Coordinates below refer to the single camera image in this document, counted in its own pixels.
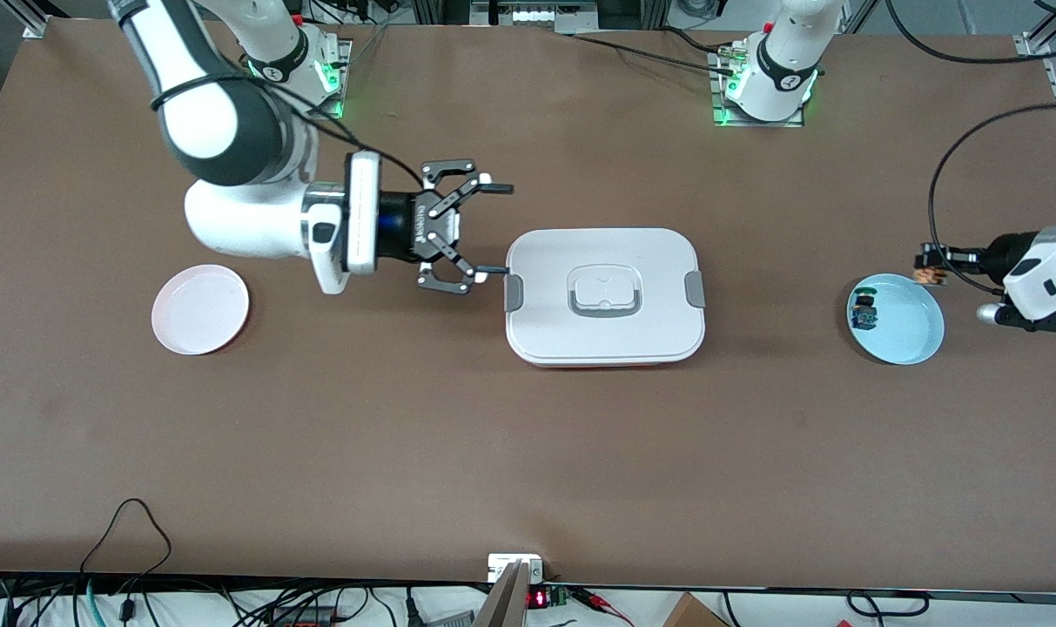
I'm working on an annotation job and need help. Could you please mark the white lunch box grey clips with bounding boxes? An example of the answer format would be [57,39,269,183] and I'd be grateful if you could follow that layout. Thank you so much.
[503,228,707,368]

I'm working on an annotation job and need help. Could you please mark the brown cardboard box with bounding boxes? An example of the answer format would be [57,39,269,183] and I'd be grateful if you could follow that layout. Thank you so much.
[663,592,730,627]

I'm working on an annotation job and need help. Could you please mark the light blue round plate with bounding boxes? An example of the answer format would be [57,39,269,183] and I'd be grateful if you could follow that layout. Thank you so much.
[845,273,945,367]

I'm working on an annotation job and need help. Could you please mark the white round plate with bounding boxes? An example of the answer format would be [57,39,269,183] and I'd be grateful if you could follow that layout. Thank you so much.
[151,264,251,356]

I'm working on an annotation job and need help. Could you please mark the grey aluminium bar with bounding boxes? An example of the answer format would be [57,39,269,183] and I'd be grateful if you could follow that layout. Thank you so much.
[475,562,534,627]

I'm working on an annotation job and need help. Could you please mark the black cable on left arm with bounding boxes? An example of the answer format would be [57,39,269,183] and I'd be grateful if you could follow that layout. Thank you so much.
[927,104,1056,297]

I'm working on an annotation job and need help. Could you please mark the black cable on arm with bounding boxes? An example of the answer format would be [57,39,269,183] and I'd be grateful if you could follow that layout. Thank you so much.
[927,104,1056,297]
[151,74,426,189]

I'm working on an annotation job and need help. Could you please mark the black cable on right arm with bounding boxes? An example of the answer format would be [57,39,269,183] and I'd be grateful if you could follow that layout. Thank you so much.
[151,74,426,189]

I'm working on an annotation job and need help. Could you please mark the blue green push-button switch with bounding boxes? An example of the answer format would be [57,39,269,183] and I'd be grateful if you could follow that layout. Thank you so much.
[848,292,882,332]

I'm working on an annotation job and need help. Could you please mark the black overhead cable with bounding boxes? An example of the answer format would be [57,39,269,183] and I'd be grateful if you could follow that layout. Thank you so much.
[884,0,1056,66]

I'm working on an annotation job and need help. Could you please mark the black cable across table edge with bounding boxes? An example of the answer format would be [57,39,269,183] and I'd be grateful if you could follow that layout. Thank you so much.
[569,33,742,78]

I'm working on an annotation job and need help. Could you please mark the thin black cable loop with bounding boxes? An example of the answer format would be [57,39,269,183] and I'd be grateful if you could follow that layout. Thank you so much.
[845,590,931,621]

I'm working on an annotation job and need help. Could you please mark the black looped cable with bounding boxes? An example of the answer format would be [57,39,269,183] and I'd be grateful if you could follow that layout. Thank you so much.
[79,498,173,577]

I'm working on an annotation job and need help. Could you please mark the teal cable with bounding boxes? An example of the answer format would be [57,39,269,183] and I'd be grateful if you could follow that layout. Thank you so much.
[82,579,112,627]

